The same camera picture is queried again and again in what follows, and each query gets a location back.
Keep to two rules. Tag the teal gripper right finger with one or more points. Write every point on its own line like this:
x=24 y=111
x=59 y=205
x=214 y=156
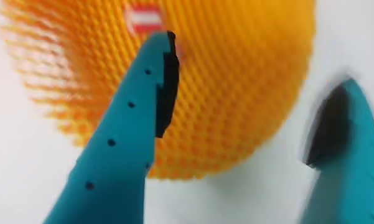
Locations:
x=351 y=161

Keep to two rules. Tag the orange honeycomb basket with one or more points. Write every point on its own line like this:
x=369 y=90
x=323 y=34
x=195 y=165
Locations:
x=230 y=93

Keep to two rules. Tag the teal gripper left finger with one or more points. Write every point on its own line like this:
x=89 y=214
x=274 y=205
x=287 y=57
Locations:
x=121 y=140

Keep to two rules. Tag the red white gift cube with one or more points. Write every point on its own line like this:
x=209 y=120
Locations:
x=144 y=19

